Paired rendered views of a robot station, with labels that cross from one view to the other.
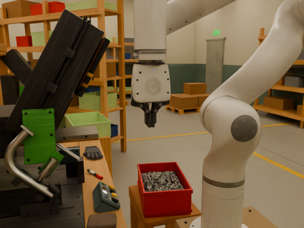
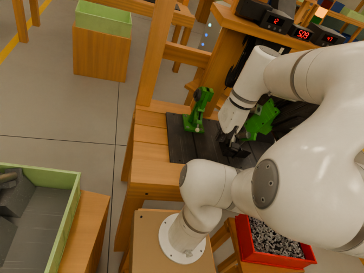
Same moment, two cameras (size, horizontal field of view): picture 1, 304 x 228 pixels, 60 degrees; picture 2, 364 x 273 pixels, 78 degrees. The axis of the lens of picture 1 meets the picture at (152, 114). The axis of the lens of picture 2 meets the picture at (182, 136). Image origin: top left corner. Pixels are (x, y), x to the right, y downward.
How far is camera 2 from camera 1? 86 cm
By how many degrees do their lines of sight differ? 78
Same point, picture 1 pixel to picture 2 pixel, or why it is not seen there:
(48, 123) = (268, 116)
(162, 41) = (240, 89)
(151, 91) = (222, 117)
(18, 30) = not seen: outside the picture
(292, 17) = not seen: hidden behind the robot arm
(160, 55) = (233, 97)
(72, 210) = (226, 162)
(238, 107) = (194, 163)
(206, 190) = not seen: hidden behind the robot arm
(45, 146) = (255, 126)
